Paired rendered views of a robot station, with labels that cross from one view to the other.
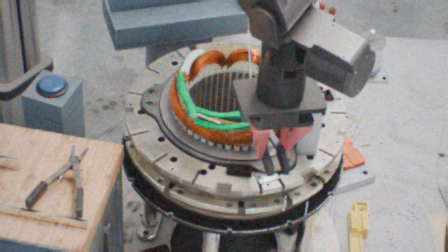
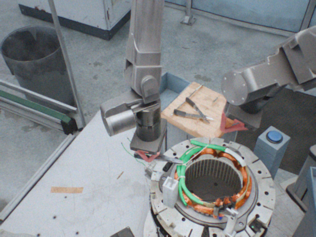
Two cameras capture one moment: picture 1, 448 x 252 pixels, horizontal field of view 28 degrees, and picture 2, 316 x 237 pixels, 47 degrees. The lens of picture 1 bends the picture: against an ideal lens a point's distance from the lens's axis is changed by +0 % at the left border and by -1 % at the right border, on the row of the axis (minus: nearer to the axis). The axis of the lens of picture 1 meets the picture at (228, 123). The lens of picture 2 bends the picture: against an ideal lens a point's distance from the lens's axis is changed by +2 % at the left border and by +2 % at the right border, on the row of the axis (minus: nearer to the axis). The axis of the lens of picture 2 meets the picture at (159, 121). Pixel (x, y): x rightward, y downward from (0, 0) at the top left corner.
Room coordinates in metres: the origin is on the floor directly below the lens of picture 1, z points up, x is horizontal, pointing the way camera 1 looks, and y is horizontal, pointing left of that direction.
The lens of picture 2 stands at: (1.12, -0.50, 1.91)
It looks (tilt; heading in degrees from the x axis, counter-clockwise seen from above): 48 degrees down; 122
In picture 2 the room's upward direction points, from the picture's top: 1 degrees counter-clockwise
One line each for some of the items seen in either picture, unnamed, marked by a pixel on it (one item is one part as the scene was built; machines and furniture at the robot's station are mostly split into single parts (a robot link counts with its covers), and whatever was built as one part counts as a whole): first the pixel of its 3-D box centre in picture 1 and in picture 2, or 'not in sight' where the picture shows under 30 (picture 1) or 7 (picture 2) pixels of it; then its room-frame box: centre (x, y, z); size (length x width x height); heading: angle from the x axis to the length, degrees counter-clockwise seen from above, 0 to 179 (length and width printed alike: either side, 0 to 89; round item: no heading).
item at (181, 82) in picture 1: (189, 84); (217, 150); (0.95, 0.06, 1.15); 0.15 x 0.04 x 0.02; 179
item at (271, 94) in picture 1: (281, 81); (148, 127); (0.81, -0.06, 1.28); 0.10 x 0.07 x 0.07; 105
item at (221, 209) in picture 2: not in sight; (225, 207); (1.04, -0.11, 1.21); 0.04 x 0.04 x 0.03; 89
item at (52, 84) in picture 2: not in sight; (44, 76); (-0.53, 0.69, 0.28); 0.38 x 0.37 x 0.56; 94
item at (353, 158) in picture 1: (345, 153); not in sight; (1.20, -0.22, 0.80); 0.07 x 0.05 x 0.01; 29
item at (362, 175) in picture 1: (338, 162); not in sight; (1.19, -0.21, 0.79); 0.12 x 0.09 x 0.02; 29
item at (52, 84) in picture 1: (51, 84); (274, 136); (1.05, 0.28, 1.04); 0.04 x 0.04 x 0.01
